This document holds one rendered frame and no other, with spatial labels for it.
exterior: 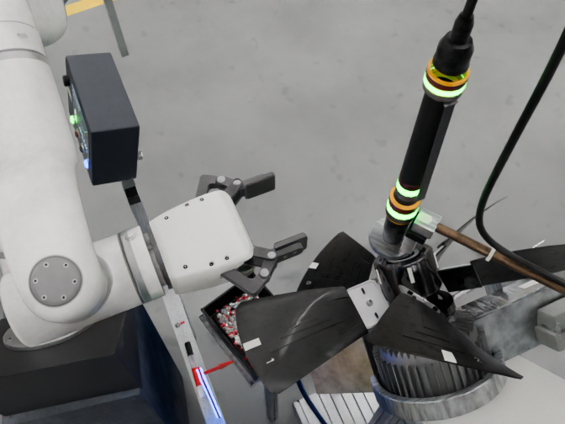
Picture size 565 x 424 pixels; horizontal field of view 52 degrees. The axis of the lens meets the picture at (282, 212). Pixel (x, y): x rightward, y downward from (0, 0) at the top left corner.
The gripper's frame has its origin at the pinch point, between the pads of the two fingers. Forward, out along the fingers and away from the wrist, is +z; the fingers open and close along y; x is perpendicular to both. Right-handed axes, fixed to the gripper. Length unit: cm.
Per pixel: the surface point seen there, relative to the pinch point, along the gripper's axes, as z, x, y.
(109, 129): -16, -41, -58
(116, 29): 2, -146, -217
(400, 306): 18.0, -30.5, 7.5
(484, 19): 198, -164, -163
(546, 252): 46, -31, 9
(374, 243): 15.5, -19.5, 0.0
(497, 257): 26.5, -11.1, 12.0
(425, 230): 19.9, -11.3, 4.4
